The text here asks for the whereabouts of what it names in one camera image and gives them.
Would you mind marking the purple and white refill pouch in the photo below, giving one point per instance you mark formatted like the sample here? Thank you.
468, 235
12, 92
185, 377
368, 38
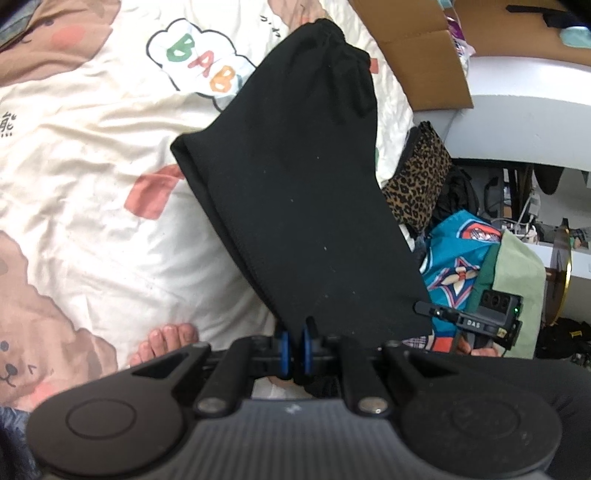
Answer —
461, 41

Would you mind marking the person's bare foot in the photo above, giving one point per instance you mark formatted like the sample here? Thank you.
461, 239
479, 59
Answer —
166, 341

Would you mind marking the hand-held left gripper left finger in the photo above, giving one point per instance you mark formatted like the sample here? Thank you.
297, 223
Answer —
284, 355

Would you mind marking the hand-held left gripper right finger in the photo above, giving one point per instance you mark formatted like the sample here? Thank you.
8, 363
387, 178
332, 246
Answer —
304, 355

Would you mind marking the light green cloth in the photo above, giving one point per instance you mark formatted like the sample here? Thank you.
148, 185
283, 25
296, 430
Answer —
521, 272

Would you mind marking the white desk panel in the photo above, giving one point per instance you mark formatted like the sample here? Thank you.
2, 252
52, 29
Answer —
508, 115

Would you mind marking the cream bear print blanket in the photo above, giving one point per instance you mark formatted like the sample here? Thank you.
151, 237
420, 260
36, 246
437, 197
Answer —
92, 184

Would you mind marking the black pants with floral lining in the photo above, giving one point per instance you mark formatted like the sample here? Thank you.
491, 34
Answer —
300, 184

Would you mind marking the gold rimmed round board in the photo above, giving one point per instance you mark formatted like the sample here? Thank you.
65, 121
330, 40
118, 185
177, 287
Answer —
561, 272

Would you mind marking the person's right hand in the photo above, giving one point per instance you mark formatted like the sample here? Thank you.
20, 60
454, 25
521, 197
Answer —
487, 353

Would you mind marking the black bag with yellow print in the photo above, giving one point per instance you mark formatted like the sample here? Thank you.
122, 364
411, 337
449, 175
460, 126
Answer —
561, 337

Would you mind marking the flattened cardboard sheet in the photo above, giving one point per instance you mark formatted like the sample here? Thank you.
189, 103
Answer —
415, 60

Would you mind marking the teal patterned cloth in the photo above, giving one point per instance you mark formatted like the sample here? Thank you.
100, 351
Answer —
448, 267

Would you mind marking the black clothing pile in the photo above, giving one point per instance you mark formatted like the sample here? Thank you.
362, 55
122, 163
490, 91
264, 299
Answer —
457, 198

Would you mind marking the tall cardboard piece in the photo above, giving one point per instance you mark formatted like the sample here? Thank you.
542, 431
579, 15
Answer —
508, 32

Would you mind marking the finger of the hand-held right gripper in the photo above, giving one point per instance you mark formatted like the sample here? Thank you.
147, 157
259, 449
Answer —
443, 313

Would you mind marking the leopard print garment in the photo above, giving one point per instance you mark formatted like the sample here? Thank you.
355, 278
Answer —
415, 180

